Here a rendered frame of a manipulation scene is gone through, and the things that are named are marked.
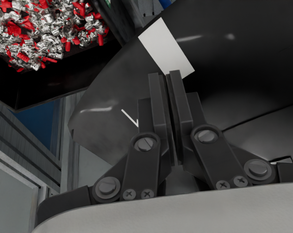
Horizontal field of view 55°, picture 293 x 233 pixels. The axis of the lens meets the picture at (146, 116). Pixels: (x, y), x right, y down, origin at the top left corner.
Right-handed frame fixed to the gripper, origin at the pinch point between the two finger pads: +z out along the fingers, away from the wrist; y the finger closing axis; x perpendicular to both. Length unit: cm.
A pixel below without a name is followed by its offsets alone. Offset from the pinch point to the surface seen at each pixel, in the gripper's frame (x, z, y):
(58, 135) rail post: -40, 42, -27
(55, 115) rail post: -38, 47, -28
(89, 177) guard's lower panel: -77, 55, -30
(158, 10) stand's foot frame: -38, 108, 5
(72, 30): -1.7, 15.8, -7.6
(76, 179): -76, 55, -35
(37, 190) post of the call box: -41, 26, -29
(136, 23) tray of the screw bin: -4.2, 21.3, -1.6
